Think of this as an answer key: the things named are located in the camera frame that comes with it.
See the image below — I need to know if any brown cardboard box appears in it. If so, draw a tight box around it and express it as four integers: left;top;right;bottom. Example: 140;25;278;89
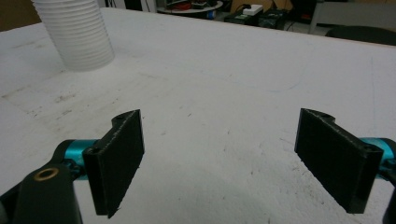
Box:
0;0;42;33

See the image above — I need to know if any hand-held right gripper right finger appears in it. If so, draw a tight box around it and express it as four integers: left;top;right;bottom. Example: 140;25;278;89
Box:
293;107;396;215

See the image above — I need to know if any grey desk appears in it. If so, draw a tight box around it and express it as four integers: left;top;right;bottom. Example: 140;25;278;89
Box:
308;1;396;35

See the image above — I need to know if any black office chair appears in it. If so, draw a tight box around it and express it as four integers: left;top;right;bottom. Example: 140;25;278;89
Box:
325;25;396;47

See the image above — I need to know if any stack of white plastic cups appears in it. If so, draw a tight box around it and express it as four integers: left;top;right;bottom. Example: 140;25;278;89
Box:
31;0;116;73

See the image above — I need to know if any white power adapter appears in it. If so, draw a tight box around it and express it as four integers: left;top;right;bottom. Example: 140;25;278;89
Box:
242;4;264;17

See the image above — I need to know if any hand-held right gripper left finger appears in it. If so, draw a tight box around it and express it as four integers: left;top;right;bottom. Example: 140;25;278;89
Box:
54;108;146;219

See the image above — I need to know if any round white table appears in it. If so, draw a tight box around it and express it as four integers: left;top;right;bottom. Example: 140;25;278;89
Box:
156;0;224;20

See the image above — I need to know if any black electronic device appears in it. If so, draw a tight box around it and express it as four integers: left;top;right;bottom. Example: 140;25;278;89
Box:
223;8;290;31

